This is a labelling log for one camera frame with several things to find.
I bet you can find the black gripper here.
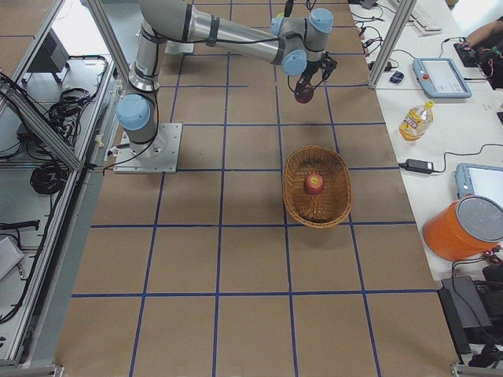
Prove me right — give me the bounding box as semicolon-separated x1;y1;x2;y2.
295;59;325;94

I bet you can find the dark red apple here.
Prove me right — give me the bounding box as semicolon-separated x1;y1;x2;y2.
294;84;314;104

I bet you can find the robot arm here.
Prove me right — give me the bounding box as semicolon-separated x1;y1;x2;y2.
283;0;317;17
116;1;337;159

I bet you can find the woven wicker basket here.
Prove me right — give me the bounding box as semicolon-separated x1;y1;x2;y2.
282;145;352;229

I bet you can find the small blue device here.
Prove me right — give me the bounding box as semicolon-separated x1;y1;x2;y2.
389;71;404;84

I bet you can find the yellow drink bottle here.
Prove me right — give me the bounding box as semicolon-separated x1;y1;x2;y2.
398;101;435;141

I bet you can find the blue teach pendant far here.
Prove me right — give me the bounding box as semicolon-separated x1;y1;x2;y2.
412;58;472;99

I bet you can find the blue teach pendant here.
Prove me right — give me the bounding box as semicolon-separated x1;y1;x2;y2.
412;58;472;99
455;163;503;206

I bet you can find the black power adapter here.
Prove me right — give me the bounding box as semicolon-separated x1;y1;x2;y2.
398;159;435;174

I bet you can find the blue teach pendant near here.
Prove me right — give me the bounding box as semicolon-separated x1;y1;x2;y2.
455;163;503;206

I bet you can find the orange bucket with grey lid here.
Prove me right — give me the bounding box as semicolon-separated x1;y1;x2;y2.
422;195;502;262

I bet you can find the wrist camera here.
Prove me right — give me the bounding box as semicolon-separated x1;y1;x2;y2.
319;52;337;81

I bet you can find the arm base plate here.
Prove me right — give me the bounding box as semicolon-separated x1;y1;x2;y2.
112;123;182;174
165;40;195;55

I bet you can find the aluminium frame post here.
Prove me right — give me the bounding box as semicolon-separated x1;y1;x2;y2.
368;0;417;89

